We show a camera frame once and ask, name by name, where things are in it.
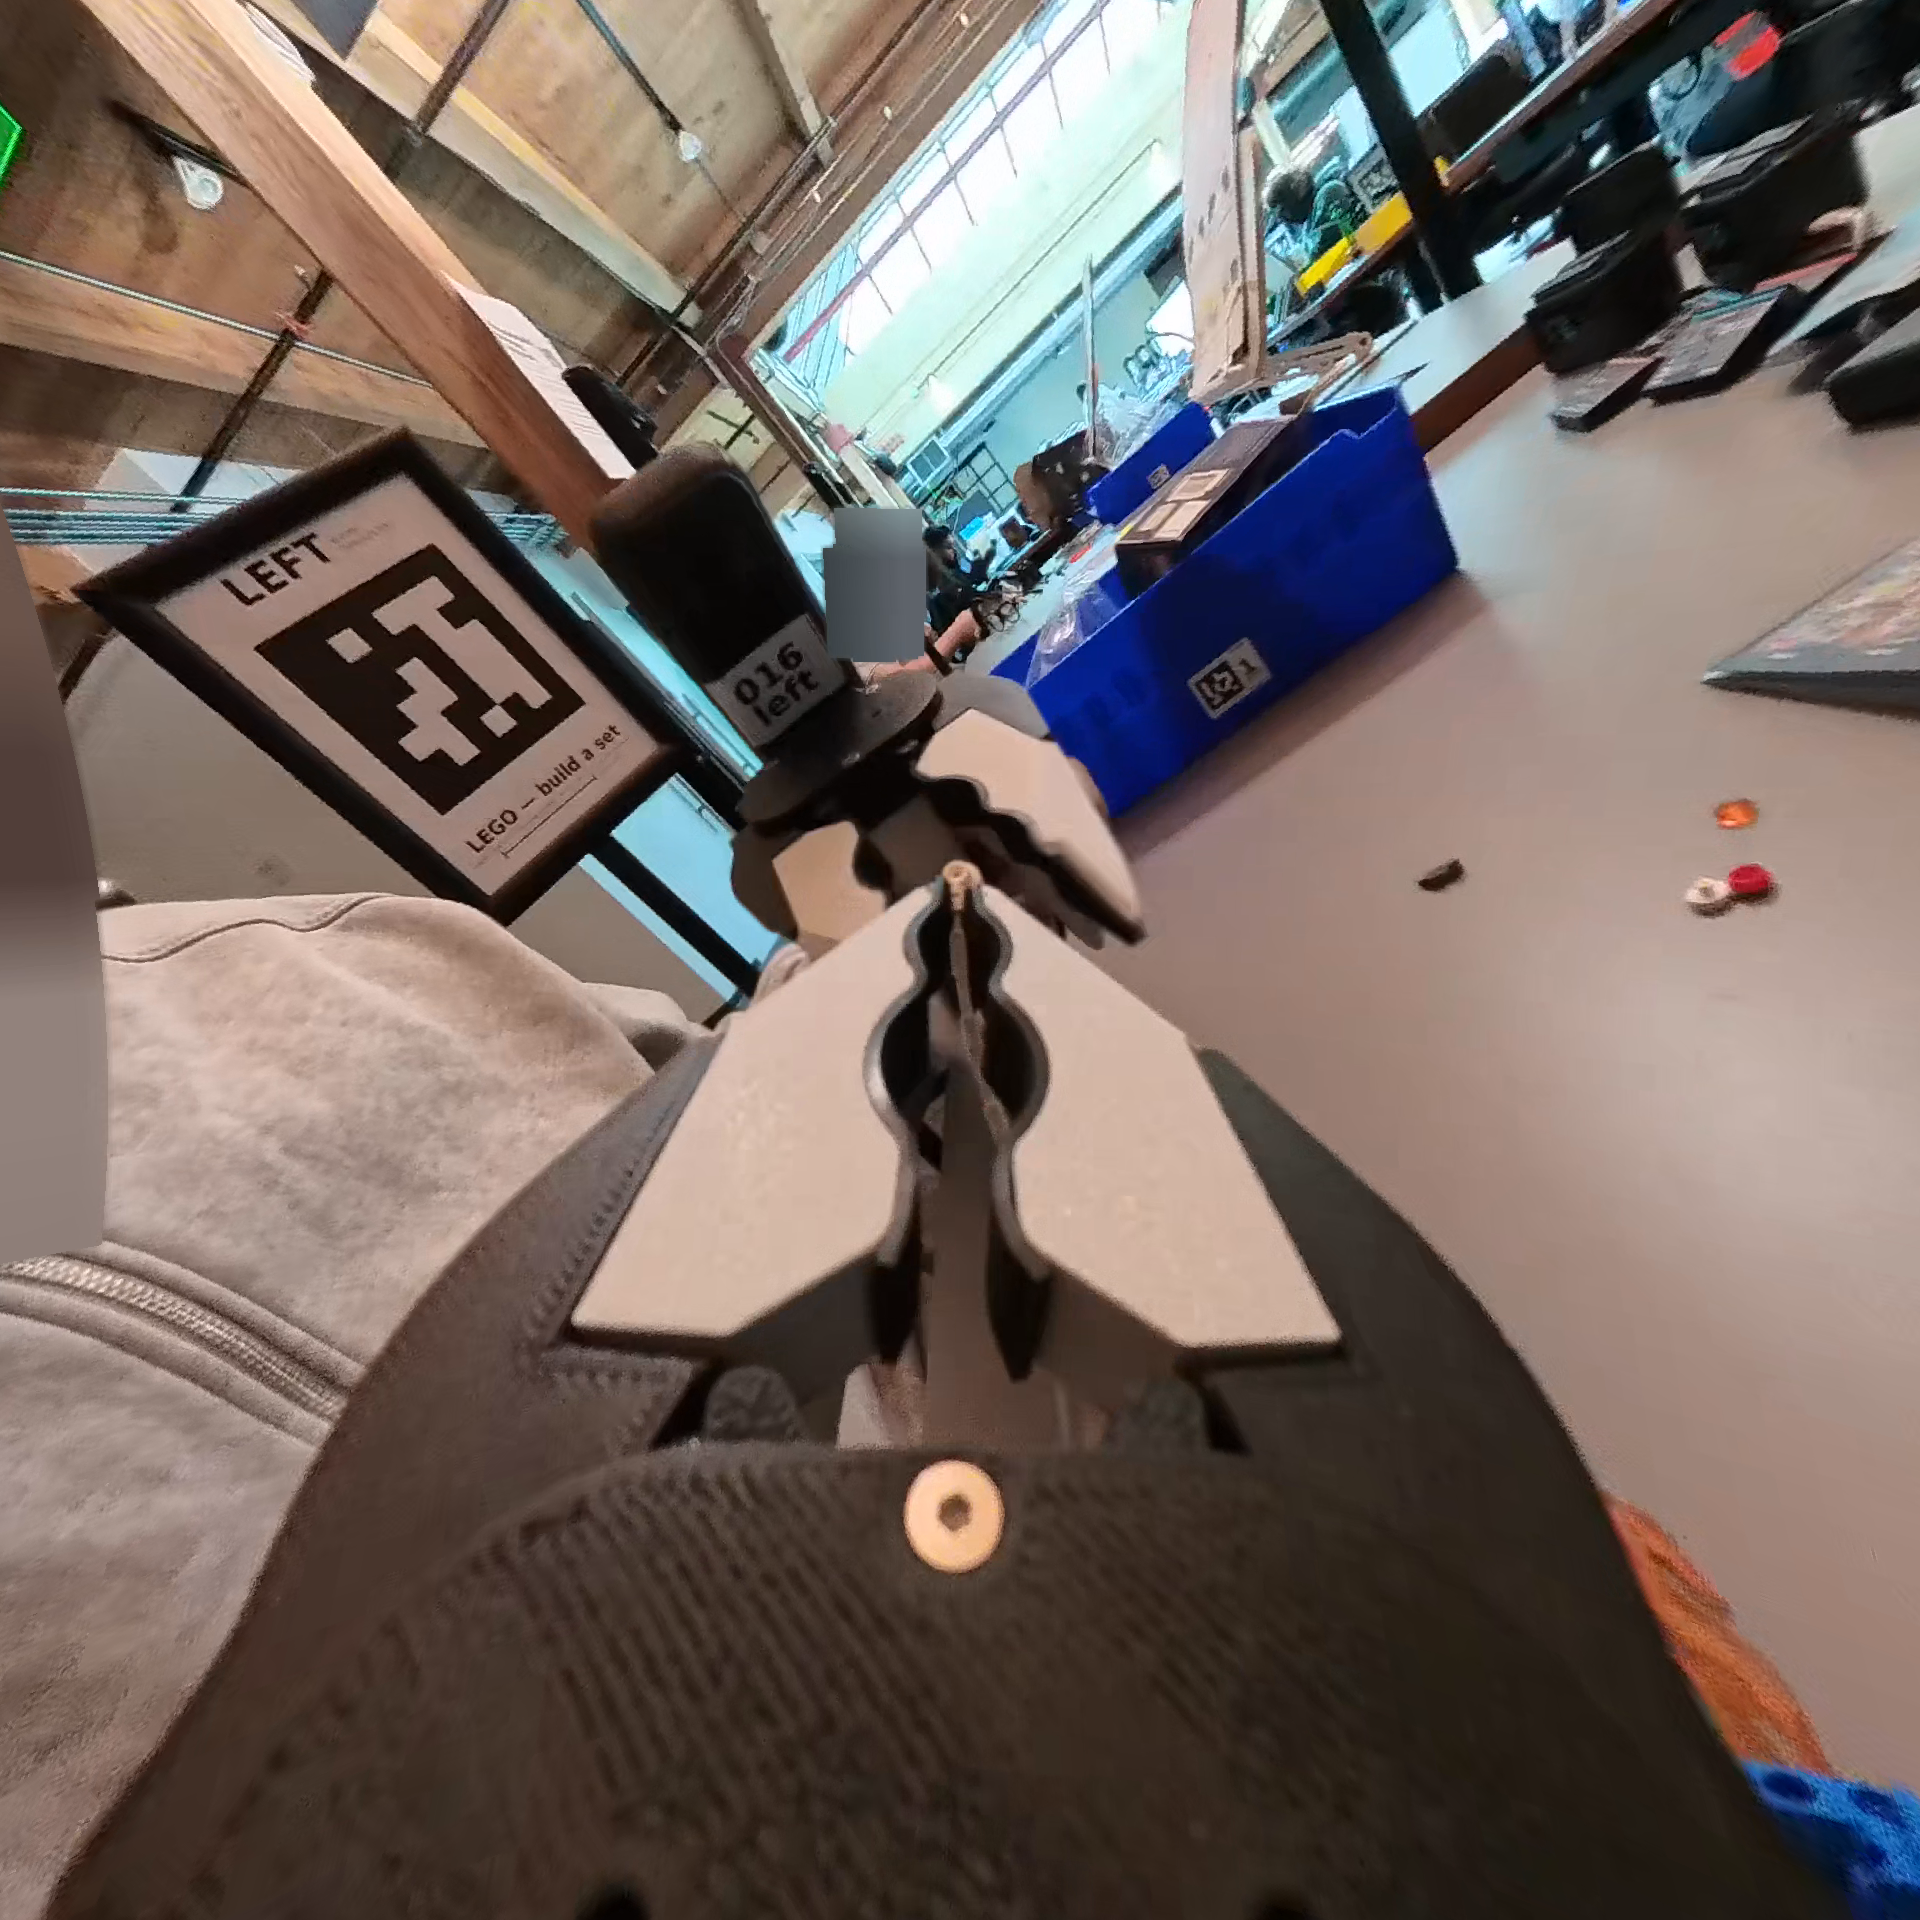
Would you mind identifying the flat black battery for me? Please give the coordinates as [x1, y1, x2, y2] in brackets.
[1548, 352, 1663, 438]
[1642, 286, 1807, 408]

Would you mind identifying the black floor lamp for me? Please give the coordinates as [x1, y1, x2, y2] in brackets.
[1316, 0, 1484, 303]

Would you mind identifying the grey flat pouch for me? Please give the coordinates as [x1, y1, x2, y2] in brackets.
[1770, 225, 1920, 354]

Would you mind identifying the wooden post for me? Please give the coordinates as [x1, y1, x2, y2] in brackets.
[90, 0, 633, 528]

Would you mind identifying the person's grey hoodie torso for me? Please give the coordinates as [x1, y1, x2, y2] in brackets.
[0, 891, 707, 1920]

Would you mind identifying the black metal stand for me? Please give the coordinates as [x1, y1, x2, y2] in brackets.
[562, 364, 665, 471]

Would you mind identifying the black case with strap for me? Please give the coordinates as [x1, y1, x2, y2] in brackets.
[1821, 306, 1920, 433]

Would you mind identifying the blue plastic storage bin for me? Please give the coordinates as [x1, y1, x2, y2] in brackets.
[989, 382, 1461, 818]
[1089, 399, 1217, 522]

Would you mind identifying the blue lego piece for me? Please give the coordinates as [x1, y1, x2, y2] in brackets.
[1744, 1760, 1920, 1920]

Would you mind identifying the framed black white marker sign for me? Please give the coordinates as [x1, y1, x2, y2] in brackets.
[75, 428, 689, 924]

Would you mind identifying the lego instruction booklet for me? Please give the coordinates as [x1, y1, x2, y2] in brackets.
[1706, 539, 1920, 715]

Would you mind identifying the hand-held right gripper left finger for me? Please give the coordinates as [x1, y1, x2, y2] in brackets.
[570, 884, 933, 1396]

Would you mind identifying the orange textured object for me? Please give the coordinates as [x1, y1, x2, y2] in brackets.
[1602, 1492, 1835, 1776]

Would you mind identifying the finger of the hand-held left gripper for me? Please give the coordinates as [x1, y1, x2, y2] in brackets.
[729, 820, 906, 955]
[915, 704, 1146, 951]

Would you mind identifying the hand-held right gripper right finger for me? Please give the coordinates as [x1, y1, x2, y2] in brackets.
[992, 887, 1344, 1396]

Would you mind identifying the dark small box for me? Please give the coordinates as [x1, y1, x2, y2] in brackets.
[1117, 417, 1296, 594]

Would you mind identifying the tall cardboard display board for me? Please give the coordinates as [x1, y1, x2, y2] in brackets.
[1181, 0, 1280, 408]

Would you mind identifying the white paper sheet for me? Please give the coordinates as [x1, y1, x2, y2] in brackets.
[451, 276, 633, 481]

